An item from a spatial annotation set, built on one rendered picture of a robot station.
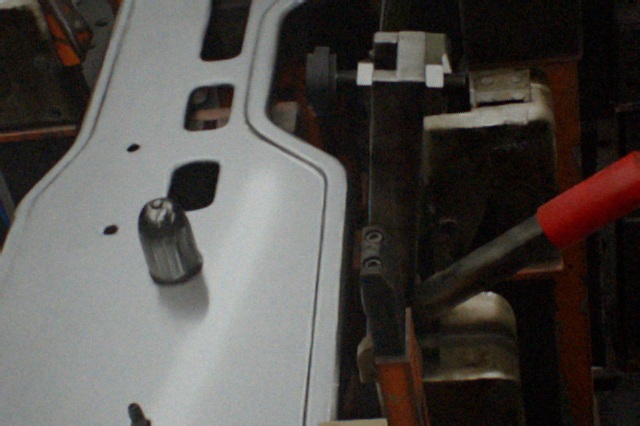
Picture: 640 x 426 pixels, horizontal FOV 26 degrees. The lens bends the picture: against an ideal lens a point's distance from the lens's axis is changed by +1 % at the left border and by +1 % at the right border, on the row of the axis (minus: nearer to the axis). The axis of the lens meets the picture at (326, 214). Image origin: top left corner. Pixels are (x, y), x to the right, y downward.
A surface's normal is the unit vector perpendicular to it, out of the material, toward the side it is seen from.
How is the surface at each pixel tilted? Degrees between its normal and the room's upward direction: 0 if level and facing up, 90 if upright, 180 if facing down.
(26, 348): 0
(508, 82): 0
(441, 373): 0
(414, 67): 9
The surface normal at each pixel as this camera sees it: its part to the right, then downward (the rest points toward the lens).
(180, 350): -0.15, -0.76
